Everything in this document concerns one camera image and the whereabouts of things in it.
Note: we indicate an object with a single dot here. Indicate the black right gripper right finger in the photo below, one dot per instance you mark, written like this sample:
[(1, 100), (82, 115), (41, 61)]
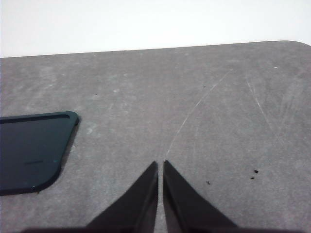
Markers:
[(184, 208)]

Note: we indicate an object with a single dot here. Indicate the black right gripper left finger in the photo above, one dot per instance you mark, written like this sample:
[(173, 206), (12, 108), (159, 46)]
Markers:
[(136, 208)]

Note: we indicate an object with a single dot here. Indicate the dark teal rectangular tray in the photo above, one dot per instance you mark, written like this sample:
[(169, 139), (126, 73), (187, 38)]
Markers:
[(31, 150)]

